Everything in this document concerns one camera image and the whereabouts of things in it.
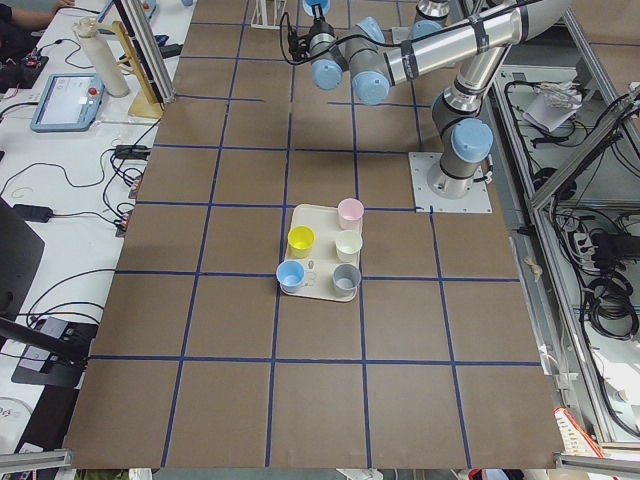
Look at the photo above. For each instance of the aluminium frame post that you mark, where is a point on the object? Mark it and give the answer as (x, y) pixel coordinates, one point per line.
(147, 51)

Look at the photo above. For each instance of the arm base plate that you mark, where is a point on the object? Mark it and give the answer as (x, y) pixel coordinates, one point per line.
(435, 192)

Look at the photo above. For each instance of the pink cup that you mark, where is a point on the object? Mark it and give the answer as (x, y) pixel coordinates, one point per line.
(350, 214)

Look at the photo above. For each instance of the white wire cup rack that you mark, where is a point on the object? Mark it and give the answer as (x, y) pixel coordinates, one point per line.
(266, 14)

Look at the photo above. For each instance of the pale blue cup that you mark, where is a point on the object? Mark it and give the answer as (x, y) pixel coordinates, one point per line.
(313, 7)

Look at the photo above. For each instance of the blue teach pendant tablet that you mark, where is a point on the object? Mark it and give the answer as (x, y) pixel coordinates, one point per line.
(69, 103)

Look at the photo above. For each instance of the white cylinder bottle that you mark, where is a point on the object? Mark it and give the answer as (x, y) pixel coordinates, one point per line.
(100, 56)

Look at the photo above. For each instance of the cream plastic tray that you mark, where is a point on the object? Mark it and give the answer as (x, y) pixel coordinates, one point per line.
(322, 261)

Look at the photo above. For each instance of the black monitor stand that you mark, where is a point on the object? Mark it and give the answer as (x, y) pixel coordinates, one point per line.
(56, 351)

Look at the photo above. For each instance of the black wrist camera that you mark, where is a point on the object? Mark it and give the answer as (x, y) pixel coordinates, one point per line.
(298, 47)

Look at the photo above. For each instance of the grey cup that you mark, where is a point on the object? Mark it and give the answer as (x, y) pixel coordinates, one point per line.
(346, 279)

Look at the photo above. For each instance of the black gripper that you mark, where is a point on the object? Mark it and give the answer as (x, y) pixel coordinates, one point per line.
(318, 25)

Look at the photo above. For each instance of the cream white cup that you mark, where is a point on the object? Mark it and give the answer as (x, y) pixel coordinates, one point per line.
(348, 245)

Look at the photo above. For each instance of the wooden stand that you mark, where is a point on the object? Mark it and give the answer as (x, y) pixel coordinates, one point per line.
(145, 104)

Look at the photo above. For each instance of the yellow cup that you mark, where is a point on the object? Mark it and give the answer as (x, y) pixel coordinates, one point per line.
(300, 241)

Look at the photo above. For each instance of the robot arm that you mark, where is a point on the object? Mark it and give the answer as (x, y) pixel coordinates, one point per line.
(430, 17)
(476, 44)

